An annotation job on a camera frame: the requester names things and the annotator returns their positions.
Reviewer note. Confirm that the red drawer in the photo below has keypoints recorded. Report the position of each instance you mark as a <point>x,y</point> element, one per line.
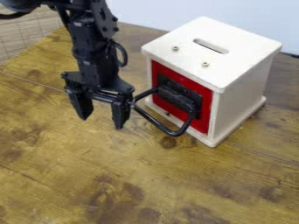
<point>202,124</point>

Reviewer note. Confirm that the black drawer handle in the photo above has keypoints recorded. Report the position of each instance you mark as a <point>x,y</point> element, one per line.
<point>177,96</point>

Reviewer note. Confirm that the white wooden cabinet box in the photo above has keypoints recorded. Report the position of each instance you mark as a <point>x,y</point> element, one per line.
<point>222,63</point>

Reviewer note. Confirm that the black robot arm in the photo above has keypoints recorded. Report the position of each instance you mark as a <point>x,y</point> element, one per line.
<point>99,54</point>

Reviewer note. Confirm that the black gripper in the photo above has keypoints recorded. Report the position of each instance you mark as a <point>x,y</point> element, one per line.
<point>85,89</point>

